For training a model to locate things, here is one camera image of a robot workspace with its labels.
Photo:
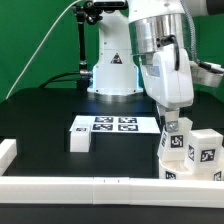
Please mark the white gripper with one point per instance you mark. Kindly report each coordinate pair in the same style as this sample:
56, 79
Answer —
169, 87

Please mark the white round stool seat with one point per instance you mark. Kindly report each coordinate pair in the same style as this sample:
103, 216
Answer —
175, 170

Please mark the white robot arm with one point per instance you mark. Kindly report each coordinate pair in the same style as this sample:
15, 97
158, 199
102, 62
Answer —
160, 33

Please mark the white fiducial marker sheet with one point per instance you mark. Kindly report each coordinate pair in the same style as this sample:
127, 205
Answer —
116, 124

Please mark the black camera on mount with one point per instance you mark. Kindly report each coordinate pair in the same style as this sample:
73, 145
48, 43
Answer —
110, 4

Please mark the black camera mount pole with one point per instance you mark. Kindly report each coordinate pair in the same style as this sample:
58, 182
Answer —
90, 14

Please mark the white U-shaped boundary frame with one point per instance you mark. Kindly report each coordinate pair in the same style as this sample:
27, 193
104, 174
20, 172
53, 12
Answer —
119, 191

